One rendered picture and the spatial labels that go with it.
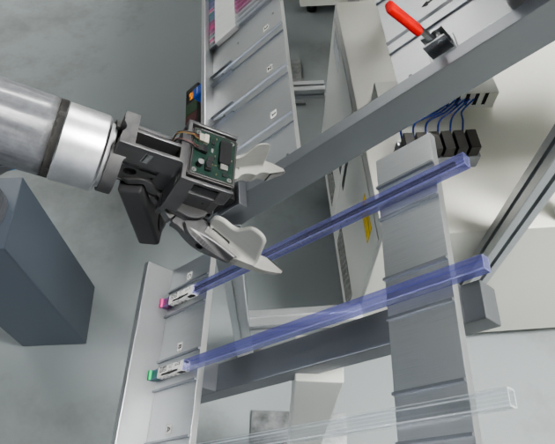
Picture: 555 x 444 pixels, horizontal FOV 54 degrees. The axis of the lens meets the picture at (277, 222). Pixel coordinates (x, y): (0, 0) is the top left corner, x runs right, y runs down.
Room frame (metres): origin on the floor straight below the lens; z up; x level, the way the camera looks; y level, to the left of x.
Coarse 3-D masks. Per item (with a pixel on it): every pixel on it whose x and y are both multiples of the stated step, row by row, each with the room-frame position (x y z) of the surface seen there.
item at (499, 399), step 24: (408, 408) 0.11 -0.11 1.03; (432, 408) 0.10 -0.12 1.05; (456, 408) 0.10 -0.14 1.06; (480, 408) 0.10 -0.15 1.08; (504, 408) 0.10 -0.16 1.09; (264, 432) 0.11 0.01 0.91; (288, 432) 0.11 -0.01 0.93; (312, 432) 0.11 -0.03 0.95; (336, 432) 0.10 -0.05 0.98; (360, 432) 0.10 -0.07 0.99
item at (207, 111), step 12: (204, 0) 1.06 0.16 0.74; (204, 12) 1.01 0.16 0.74; (204, 24) 0.98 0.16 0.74; (204, 36) 0.94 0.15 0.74; (204, 48) 0.90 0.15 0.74; (204, 60) 0.86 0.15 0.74; (204, 72) 0.83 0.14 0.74; (204, 84) 0.80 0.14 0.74; (204, 96) 0.76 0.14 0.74; (204, 108) 0.73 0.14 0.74; (204, 120) 0.70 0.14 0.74
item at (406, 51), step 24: (384, 0) 0.71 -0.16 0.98; (408, 0) 0.68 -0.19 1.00; (432, 0) 0.65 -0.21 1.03; (456, 0) 0.62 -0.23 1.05; (480, 0) 0.60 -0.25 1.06; (504, 0) 0.57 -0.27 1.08; (384, 24) 0.67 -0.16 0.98; (432, 24) 0.61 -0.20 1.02; (456, 24) 0.58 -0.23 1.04; (480, 24) 0.56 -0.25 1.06; (408, 48) 0.59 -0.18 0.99; (408, 72) 0.55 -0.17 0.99
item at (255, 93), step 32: (256, 32) 0.86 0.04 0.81; (224, 64) 0.84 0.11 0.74; (256, 64) 0.78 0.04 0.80; (288, 64) 0.72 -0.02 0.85; (224, 96) 0.76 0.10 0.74; (256, 96) 0.70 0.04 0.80; (288, 96) 0.65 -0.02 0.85; (224, 128) 0.68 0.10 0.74; (256, 128) 0.63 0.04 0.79; (288, 128) 0.59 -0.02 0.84
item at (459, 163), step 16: (448, 160) 0.33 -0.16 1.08; (464, 160) 0.32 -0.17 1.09; (416, 176) 0.33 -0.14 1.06; (432, 176) 0.32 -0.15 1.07; (448, 176) 0.31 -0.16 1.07; (384, 192) 0.33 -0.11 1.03; (400, 192) 0.32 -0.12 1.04; (416, 192) 0.32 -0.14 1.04; (352, 208) 0.33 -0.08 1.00; (368, 208) 0.32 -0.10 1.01; (320, 224) 0.33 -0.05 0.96; (336, 224) 0.32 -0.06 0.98; (288, 240) 0.33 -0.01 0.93; (304, 240) 0.32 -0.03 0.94; (272, 256) 0.32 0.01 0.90; (224, 272) 0.33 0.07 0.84; (240, 272) 0.32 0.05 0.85; (208, 288) 0.32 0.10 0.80
